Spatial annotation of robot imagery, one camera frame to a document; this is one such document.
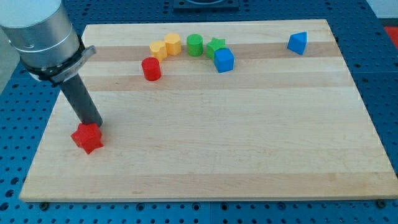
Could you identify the blue triangular block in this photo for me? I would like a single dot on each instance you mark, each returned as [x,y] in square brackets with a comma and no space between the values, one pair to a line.
[298,42]

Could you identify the red cylinder block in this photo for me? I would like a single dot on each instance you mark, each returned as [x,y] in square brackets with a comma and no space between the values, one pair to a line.
[151,68]

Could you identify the green star block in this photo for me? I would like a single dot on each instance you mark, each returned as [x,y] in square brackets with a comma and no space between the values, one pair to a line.
[213,45]

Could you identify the yellow heart block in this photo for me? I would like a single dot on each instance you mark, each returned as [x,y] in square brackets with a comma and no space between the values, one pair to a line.
[158,50]

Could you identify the green cylinder block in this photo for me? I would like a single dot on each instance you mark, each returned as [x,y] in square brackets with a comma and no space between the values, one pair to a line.
[195,45]

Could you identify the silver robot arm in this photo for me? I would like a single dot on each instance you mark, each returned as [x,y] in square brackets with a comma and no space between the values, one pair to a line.
[50,49]

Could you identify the yellow hexagon block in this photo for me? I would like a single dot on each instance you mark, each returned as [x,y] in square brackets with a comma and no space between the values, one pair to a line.
[173,43]

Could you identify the blue cube block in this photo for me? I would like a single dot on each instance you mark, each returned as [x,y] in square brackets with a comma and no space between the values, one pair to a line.
[224,60]

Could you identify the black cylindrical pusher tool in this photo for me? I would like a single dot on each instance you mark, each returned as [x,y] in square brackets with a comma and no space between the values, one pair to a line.
[80,100]

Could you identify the wooden board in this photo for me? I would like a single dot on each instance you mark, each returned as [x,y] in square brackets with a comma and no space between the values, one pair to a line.
[279,126]

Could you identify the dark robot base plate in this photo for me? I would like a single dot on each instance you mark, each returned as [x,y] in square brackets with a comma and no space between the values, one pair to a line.
[184,5]

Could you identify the red star block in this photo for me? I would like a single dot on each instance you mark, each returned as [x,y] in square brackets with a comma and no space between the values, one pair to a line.
[88,137]

